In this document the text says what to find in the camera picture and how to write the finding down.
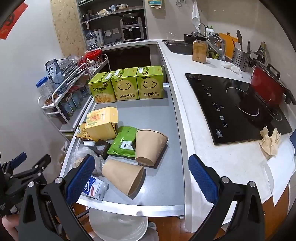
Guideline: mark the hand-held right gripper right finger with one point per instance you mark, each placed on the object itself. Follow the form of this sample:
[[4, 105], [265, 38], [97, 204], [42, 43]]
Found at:
[[203, 180]]

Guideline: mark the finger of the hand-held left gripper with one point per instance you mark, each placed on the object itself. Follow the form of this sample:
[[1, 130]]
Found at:
[[34, 169], [19, 159]]

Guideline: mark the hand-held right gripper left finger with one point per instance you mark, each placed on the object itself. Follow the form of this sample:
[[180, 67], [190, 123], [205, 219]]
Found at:
[[81, 178]]

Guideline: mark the white blue tissue packet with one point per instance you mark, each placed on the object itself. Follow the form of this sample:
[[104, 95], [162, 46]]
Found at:
[[97, 187]]

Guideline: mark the clear plastic bag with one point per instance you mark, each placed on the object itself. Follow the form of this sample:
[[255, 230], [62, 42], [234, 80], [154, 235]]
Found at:
[[78, 157]]

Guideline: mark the tall brown paper cup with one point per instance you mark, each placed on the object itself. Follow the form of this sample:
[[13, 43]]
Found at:
[[122, 173]]

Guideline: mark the green pouch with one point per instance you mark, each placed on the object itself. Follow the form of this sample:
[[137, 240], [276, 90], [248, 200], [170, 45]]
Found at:
[[122, 143]]

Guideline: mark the white round trash bin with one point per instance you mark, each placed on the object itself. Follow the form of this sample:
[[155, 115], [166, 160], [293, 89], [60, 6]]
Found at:
[[118, 224]]

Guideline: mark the wide brown paper cup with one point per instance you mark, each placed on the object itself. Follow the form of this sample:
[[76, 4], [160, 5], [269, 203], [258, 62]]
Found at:
[[149, 146]]

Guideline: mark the person's left hand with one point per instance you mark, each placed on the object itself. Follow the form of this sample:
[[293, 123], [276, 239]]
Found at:
[[8, 226]]

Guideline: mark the dark brown small box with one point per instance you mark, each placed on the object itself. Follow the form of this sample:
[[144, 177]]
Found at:
[[101, 149]]

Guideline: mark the orange snack bag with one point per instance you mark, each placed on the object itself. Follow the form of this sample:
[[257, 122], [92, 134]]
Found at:
[[81, 133]]

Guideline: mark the yellow cardboard box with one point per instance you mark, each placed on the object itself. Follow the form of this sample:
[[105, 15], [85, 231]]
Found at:
[[101, 129]]

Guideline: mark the white metal storage cart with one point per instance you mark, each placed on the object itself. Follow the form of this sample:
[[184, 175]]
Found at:
[[74, 119]]

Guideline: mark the plastic jar blue lid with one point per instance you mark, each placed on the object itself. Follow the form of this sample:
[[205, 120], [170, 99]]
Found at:
[[45, 92]]

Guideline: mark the crumpled brown paper napkin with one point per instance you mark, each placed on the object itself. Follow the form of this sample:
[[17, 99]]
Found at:
[[270, 143]]

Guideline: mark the black induction cooktop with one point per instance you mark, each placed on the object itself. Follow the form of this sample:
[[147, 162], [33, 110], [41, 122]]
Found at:
[[231, 109]]

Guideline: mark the white towel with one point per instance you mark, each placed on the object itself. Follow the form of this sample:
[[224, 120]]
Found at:
[[282, 173]]

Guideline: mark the green snack box fries picture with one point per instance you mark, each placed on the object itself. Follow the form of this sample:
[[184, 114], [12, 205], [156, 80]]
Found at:
[[101, 88]]

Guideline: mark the blue foil bag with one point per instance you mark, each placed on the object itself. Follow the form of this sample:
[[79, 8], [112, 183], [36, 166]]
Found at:
[[53, 69]]

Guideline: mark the blue cloth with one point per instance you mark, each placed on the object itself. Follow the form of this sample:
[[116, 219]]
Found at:
[[293, 141]]

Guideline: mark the green snack box smiling face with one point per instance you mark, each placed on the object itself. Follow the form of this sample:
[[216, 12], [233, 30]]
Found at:
[[150, 83], [126, 85]]

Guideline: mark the red cooking pot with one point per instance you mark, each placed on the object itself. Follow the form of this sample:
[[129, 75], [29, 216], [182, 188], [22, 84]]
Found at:
[[266, 85]]

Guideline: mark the crumpled white tissue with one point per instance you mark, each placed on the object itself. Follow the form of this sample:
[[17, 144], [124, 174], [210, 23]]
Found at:
[[231, 67]]

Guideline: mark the red lid container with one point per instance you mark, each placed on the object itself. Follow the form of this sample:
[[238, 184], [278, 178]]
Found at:
[[92, 53]]

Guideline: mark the steel utensil holder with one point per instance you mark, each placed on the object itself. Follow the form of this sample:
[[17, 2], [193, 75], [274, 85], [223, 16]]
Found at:
[[240, 60]]

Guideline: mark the clear jar brown contents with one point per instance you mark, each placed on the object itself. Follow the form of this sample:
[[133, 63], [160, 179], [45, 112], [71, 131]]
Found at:
[[200, 52]]

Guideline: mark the kitchen sink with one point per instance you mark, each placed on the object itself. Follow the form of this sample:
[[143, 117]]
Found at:
[[178, 47]]

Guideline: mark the steel dish rack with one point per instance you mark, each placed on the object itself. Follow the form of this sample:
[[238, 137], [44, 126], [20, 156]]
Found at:
[[215, 44]]

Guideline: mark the large clear water bottle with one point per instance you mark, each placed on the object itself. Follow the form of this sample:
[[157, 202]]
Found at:
[[91, 40]]

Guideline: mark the orange cutting board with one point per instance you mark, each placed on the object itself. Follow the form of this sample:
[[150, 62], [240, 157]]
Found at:
[[229, 44]]

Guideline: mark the white spoon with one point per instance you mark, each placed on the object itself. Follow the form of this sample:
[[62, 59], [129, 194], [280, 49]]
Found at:
[[235, 45]]

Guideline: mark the dark knife block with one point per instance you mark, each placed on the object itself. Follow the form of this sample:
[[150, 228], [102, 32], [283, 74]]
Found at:
[[261, 53]]

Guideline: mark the black pan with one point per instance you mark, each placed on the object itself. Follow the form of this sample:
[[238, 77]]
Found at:
[[188, 37]]

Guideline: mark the clear drinking glass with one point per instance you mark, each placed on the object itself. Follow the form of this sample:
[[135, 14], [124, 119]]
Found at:
[[171, 37]]

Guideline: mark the black spatula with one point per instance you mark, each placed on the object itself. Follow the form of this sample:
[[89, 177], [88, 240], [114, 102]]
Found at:
[[239, 37]]

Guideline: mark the white soap bottle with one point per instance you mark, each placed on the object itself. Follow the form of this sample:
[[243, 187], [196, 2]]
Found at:
[[210, 29]]

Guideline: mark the silver countertop oven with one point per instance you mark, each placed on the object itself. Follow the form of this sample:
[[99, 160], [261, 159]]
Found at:
[[133, 33]]

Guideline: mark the curved chrome faucet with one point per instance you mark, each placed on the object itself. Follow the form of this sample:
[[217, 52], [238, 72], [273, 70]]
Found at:
[[202, 23]]

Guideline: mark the hanging white plastic bag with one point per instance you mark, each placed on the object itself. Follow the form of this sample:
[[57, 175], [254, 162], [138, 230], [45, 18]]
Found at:
[[196, 16]]

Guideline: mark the wall socket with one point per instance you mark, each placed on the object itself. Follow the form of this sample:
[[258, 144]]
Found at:
[[115, 31], [107, 33]]

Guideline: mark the grey wall shelf unit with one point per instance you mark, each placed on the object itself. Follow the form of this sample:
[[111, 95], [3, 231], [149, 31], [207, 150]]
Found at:
[[111, 12]]

